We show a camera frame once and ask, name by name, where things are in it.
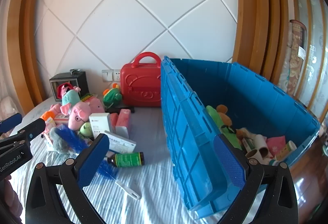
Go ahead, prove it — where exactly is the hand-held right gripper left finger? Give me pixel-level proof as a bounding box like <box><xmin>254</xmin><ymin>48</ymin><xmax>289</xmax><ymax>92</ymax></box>
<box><xmin>25</xmin><ymin>133</ymin><xmax>110</xmax><ymax>224</ymax></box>

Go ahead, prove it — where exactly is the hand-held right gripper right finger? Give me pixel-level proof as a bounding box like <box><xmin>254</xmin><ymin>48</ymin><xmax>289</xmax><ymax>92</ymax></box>
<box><xmin>213</xmin><ymin>134</ymin><xmax>300</xmax><ymax>224</ymax></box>

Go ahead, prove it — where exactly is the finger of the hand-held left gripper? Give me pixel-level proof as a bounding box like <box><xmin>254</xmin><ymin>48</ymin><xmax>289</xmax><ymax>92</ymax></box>
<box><xmin>0</xmin><ymin>113</ymin><xmax>23</xmax><ymax>135</ymax></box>
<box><xmin>0</xmin><ymin>118</ymin><xmax>47</xmax><ymax>153</ymax></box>

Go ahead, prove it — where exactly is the grey plush toy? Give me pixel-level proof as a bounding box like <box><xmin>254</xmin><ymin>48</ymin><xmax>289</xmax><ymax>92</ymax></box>
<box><xmin>49</xmin><ymin>127</ymin><xmax>77</xmax><ymax>155</ymax></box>

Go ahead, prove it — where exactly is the blue bottle brush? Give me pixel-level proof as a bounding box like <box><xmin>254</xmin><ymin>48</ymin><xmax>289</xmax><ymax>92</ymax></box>
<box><xmin>54</xmin><ymin>125</ymin><xmax>142</xmax><ymax>200</ymax></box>

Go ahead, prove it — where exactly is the blue plastic storage bin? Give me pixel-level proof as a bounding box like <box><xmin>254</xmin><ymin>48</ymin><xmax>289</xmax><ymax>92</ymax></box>
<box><xmin>160</xmin><ymin>56</ymin><xmax>321</xmax><ymax>220</ymax></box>

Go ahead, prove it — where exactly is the pink tissue pack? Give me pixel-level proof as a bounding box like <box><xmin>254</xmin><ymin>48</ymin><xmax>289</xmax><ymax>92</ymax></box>
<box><xmin>115</xmin><ymin>109</ymin><xmax>132</xmax><ymax>141</ymax></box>
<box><xmin>110</xmin><ymin>113</ymin><xmax>120</xmax><ymax>135</ymax></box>

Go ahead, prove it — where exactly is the person's left hand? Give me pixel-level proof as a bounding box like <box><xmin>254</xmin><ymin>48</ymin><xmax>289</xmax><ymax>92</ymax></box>
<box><xmin>0</xmin><ymin>174</ymin><xmax>22</xmax><ymax>224</ymax></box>

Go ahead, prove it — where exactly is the small pink white box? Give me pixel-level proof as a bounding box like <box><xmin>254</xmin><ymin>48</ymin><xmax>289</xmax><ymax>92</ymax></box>
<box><xmin>41</xmin><ymin>117</ymin><xmax>57</xmax><ymax>135</ymax></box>

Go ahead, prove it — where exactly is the cardboard tube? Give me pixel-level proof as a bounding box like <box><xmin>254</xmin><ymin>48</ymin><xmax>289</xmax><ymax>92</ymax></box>
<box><xmin>252</xmin><ymin>134</ymin><xmax>269</xmax><ymax>159</ymax></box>
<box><xmin>245</xmin><ymin>148</ymin><xmax>263</xmax><ymax>163</ymax></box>

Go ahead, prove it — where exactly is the red and white small box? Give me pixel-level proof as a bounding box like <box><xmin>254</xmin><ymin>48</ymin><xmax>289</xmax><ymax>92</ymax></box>
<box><xmin>54</xmin><ymin>113</ymin><xmax>71</xmax><ymax>124</ymax></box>

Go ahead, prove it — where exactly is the small pink pig plush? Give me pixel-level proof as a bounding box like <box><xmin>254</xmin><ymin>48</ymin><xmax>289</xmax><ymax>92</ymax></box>
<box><xmin>49</xmin><ymin>103</ymin><xmax>63</xmax><ymax>117</ymax></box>

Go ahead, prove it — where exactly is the small round green plush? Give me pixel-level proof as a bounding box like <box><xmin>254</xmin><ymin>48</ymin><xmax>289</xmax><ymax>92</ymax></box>
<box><xmin>80</xmin><ymin>122</ymin><xmax>94</xmax><ymax>139</ymax></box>

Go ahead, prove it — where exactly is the tall white medicine box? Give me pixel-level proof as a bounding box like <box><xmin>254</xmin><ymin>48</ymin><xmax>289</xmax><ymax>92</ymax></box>
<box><xmin>89</xmin><ymin>113</ymin><xmax>111</xmax><ymax>140</ymax></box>

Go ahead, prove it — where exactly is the long green plush toy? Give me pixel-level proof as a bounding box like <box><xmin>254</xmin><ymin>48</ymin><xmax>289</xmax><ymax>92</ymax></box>
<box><xmin>206</xmin><ymin>105</ymin><xmax>243</xmax><ymax>150</ymax></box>

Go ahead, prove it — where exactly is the pink pig plush with glasses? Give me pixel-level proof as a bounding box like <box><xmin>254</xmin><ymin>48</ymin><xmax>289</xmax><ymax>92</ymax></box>
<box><xmin>60</xmin><ymin>103</ymin><xmax>92</xmax><ymax>130</ymax></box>

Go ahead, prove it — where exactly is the brown plush toy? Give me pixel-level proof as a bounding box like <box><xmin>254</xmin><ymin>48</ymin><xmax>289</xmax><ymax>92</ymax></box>
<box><xmin>215</xmin><ymin>104</ymin><xmax>235</xmax><ymax>127</ymax></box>

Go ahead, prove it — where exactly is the red plush toy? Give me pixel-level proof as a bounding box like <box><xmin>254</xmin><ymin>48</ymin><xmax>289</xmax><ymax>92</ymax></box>
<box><xmin>57</xmin><ymin>82</ymin><xmax>73</xmax><ymax>100</ymax></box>

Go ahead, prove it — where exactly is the pig plush in teal dress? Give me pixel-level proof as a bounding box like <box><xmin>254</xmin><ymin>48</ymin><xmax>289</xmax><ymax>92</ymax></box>
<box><xmin>61</xmin><ymin>86</ymin><xmax>82</xmax><ymax>107</ymax></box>

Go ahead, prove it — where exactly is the pink packet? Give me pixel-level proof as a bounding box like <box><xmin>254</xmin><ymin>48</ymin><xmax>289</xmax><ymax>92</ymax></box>
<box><xmin>265</xmin><ymin>135</ymin><xmax>286</xmax><ymax>156</ymax></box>

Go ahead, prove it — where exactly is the large pink pig plush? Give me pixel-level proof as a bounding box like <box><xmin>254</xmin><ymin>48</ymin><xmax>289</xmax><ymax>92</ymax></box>
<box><xmin>82</xmin><ymin>97</ymin><xmax>105</xmax><ymax>114</ymax></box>

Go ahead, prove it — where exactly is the red and green packet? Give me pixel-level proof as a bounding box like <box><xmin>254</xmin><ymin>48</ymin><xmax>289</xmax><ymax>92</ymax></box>
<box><xmin>80</xmin><ymin>93</ymin><xmax>99</xmax><ymax>101</ymax></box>

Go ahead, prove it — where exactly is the beige curtain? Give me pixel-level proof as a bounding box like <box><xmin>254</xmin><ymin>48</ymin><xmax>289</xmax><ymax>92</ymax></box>
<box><xmin>0</xmin><ymin>0</ymin><xmax>16</xmax><ymax>117</ymax></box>

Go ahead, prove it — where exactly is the white bottle with green label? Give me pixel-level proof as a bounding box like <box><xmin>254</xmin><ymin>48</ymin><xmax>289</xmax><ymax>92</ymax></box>
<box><xmin>278</xmin><ymin>140</ymin><xmax>298</xmax><ymax>160</ymax></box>

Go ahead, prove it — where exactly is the striped bedsheet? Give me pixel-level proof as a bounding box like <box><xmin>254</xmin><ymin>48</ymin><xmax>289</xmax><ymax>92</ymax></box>
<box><xmin>8</xmin><ymin>97</ymin><xmax>269</xmax><ymax>224</ymax></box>

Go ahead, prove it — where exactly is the black square box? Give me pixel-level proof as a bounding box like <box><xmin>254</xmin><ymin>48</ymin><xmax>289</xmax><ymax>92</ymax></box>
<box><xmin>49</xmin><ymin>69</ymin><xmax>90</xmax><ymax>101</ymax></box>

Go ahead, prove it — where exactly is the red toy suitcase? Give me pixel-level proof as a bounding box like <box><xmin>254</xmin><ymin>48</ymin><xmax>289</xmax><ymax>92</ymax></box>
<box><xmin>120</xmin><ymin>52</ymin><xmax>162</xmax><ymax>108</ymax></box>

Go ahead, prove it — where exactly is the rolled patterned carpet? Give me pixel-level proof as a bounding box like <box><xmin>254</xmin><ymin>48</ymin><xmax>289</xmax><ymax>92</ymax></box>
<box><xmin>278</xmin><ymin>19</ymin><xmax>308</xmax><ymax>98</ymax></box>

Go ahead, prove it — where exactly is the wooden glass partition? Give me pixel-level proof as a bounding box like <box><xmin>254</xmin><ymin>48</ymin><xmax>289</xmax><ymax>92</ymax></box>
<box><xmin>286</xmin><ymin>0</ymin><xmax>328</xmax><ymax>122</ymax></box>

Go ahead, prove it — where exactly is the wooden frame post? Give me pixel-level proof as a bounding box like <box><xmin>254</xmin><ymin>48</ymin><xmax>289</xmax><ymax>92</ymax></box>
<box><xmin>232</xmin><ymin>0</ymin><xmax>291</xmax><ymax>86</ymax></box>
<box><xmin>6</xmin><ymin>0</ymin><xmax>55</xmax><ymax>112</ymax></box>

